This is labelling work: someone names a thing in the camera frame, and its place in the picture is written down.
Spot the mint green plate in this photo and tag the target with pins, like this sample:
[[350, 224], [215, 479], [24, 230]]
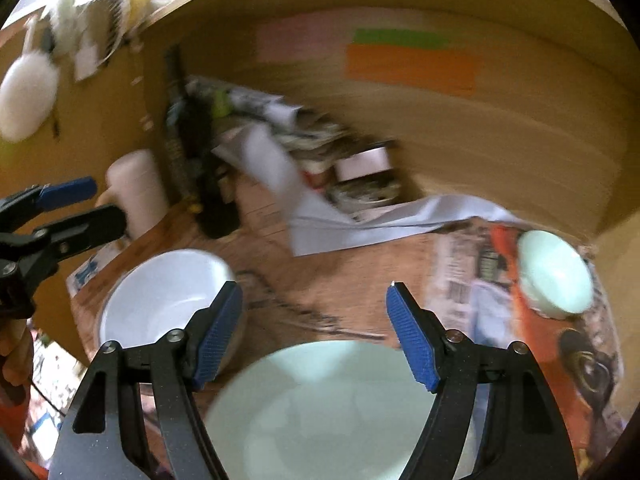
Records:
[[330, 410]]

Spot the orange sticky note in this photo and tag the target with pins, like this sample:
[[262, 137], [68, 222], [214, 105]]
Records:
[[410, 70]]

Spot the patterned black-white ribbon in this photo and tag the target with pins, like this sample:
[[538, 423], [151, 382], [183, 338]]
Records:
[[112, 17]]

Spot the small mint green bowl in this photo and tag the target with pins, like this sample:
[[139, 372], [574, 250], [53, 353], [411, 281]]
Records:
[[555, 270]]

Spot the small bowl of pebbles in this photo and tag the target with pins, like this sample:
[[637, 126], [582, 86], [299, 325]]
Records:
[[365, 192]]

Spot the printed newspaper sheet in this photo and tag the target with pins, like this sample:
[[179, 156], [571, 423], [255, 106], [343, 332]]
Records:
[[465, 280]]

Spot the green sticky note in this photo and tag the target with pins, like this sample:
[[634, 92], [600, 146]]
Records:
[[400, 38]]

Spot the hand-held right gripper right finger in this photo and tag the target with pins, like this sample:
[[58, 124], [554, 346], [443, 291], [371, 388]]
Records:
[[407, 335]]

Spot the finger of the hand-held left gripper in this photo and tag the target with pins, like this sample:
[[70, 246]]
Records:
[[95, 225], [70, 192]]

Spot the stack of newspapers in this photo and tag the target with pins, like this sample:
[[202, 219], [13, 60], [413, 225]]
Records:
[[300, 130]]

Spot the yellow hanging ornament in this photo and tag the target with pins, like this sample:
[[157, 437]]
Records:
[[139, 7]]

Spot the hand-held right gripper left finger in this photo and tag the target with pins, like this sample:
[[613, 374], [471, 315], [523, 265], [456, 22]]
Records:
[[220, 340]]

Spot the yellow-green marker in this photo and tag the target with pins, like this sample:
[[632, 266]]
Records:
[[221, 102]]

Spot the white fluffy plush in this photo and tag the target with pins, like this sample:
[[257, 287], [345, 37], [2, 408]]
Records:
[[25, 95]]

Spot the pink sticky note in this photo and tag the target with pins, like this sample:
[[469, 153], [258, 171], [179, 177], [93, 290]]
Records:
[[300, 37]]

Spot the white paper tags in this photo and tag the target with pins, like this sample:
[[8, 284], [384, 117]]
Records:
[[86, 57]]

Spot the small white box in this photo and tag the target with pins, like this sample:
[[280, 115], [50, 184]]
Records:
[[362, 162]]

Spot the white bowl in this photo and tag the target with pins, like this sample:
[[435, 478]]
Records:
[[155, 295]]

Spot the person's left hand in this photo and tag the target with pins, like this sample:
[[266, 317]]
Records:
[[15, 355]]

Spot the blue printed card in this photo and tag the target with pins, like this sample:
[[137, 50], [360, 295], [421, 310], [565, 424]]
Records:
[[90, 277]]

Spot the white paper sheet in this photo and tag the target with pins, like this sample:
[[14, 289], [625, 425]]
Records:
[[320, 230]]

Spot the beige thermos mug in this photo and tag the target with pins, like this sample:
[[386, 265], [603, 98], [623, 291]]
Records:
[[137, 185]]

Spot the dark wine bottle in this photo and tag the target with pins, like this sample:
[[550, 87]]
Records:
[[200, 160]]

